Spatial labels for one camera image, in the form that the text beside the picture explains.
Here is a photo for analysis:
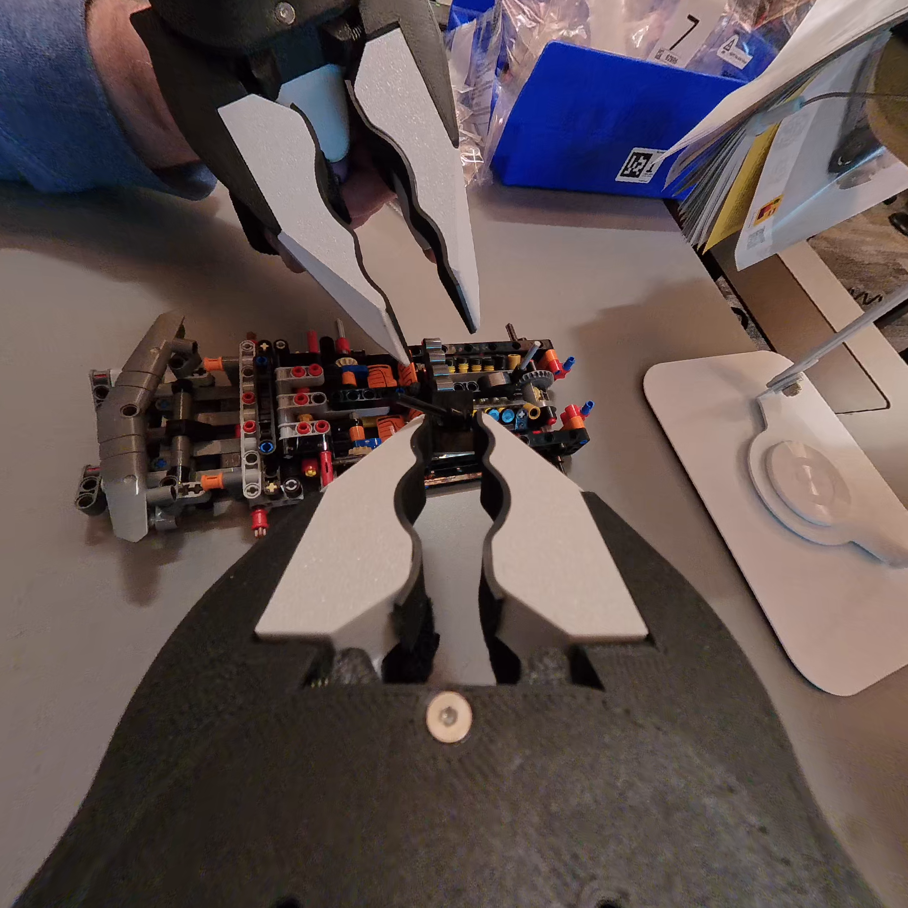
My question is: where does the pile of clear parts bags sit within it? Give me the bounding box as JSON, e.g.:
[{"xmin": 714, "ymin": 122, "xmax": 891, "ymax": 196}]
[{"xmin": 454, "ymin": 0, "xmax": 803, "ymax": 189}]

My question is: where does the partly built lego car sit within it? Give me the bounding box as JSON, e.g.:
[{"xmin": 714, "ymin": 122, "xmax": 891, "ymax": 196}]
[{"xmin": 74, "ymin": 312, "xmax": 593, "ymax": 543}]

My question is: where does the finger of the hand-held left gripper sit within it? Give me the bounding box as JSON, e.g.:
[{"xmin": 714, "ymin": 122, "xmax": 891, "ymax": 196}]
[
  {"xmin": 346, "ymin": 32, "xmax": 482, "ymax": 334},
  {"xmin": 218, "ymin": 96, "xmax": 412, "ymax": 370}
]

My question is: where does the blue parts bin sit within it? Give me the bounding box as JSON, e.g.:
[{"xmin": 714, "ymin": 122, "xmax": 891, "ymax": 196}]
[{"xmin": 447, "ymin": 0, "xmax": 753, "ymax": 200}]

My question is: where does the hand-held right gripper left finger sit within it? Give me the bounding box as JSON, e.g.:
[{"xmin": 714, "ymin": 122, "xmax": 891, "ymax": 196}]
[{"xmin": 254, "ymin": 411, "xmax": 434, "ymax": 685}]

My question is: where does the lego instruction booklet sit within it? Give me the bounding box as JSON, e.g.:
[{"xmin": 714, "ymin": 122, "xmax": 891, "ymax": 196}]
[{"xmin": 663, "ymin": 0, "xmax": 908, "ymax": 271}]

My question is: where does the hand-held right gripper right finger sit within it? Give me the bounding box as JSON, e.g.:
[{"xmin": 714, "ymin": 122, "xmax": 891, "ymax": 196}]
[{"xmin": 477, "ymin": 410, "xmax": 650, "ymax": 685}]

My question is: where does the person's left hand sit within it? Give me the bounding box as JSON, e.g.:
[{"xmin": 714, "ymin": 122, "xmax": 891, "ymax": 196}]
[{"xmin": 280, "ymin": 135, "xmax": 441, "ymax": 274}]

